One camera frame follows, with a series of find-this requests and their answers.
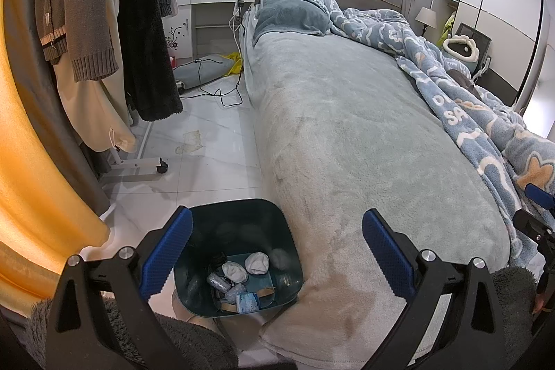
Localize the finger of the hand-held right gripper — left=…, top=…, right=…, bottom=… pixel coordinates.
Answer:
left=513, top=207, right=555, bottom=243
left=524, top=184, right=555, bottom=212

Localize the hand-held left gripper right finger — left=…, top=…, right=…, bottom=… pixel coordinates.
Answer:
left=362, top=209, right=506, bottom=370

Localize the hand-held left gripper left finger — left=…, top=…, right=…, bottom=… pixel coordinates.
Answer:
left=45, top=206, right=194, bottom=370

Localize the teal trash bin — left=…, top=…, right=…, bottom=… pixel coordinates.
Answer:
left=172, top=199, right=304, bottom=318

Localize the blue cartoon tissue pack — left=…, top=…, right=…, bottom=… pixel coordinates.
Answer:
left=236, top=292, right=261, bottom=313

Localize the grey fleece garment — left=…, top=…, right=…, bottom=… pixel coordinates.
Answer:
left=26, top=266, right=540, bottom=370

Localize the blue printed fleece blanket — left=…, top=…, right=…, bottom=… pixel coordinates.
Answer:
left=276, top=0, right=555, bottom=267

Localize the white clothes rack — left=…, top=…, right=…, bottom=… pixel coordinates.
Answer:
left=102, top=123, right=170, bottom=184

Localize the bed with grey-green sheet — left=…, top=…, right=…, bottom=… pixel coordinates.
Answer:
left=240, top=3, right=555, bottom=364

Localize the brown pillow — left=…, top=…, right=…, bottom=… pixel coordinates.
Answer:
left=446, top=69, right=482, bottom=97

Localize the cream coat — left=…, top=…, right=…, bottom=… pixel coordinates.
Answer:
left=56, top=58, right=137, bottom=154

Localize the black office chair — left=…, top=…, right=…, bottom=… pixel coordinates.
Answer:
left=449, top=22, right=493, bottom=85

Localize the yellow-green cloth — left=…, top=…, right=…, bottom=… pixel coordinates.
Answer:
left=440, top=12, right=456, bottom=45

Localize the grey padded floor appliance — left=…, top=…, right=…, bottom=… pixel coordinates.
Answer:
left=173, top=53, right=237, bottom=91

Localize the white wardrobe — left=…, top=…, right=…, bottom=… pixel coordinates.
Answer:
left=431, top=0, right=545, bottom=106

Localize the yellow plastic bag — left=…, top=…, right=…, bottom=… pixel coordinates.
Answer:
left=223, top=51, right=244, bottom=76

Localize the beige bedside lamp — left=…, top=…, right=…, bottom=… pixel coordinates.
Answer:
left=414, top=7, right=438, bottom=37

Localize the teal pillow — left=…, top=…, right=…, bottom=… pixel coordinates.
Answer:
left=253, top=0, right=332, bottom=42

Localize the grey-brown cardigan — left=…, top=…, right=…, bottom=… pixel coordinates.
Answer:
left=35, top=0, right=120, bottom=82

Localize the black power cable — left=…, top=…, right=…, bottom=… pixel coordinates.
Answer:
left=178, top=58, right=244, bottom=108

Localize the white charger with cable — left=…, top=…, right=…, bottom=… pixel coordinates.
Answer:
left=229, top=0, right=246, bottom=45

